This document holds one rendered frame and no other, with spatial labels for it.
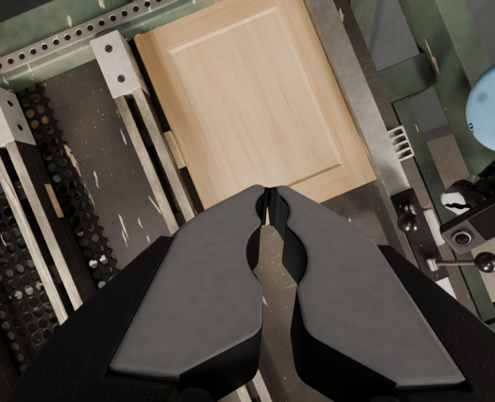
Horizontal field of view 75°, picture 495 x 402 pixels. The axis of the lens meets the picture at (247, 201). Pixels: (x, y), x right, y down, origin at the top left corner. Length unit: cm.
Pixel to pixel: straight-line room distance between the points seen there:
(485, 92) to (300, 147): 46
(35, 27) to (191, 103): 35
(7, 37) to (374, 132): 79
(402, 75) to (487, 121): 58
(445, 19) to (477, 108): 55
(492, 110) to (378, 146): 44
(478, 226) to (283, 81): 46
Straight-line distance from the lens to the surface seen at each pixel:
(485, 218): 56
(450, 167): 365
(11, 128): 82
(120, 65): 74
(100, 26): 81
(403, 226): 63
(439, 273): 80
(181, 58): 78
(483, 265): 71
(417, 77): 90
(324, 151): 73
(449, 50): 87
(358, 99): 75
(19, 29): 89
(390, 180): 75
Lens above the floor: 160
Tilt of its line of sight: 30 degrees down
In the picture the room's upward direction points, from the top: 157 degrees clockwise
